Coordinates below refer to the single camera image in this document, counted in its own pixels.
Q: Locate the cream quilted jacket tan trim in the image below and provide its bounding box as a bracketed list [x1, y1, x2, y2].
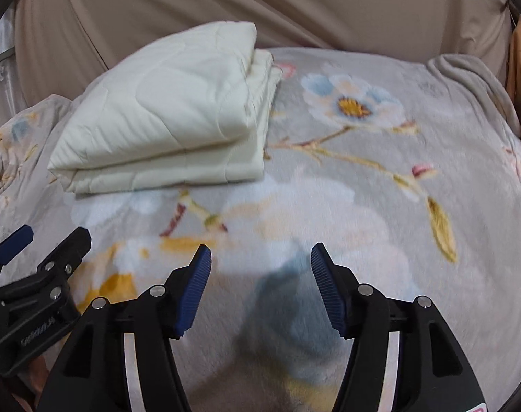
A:
[48, 21, 282, 194]

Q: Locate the grey floral fleece blanket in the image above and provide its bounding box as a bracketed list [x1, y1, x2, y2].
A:
[0, 48, 521, 411]

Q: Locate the beige curtain backdrop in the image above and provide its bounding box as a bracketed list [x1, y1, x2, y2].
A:
[16, 0, 512, 104]

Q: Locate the silver plastic sheet with rail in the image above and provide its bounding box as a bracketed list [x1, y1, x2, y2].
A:
[0, 3, 27, 127]

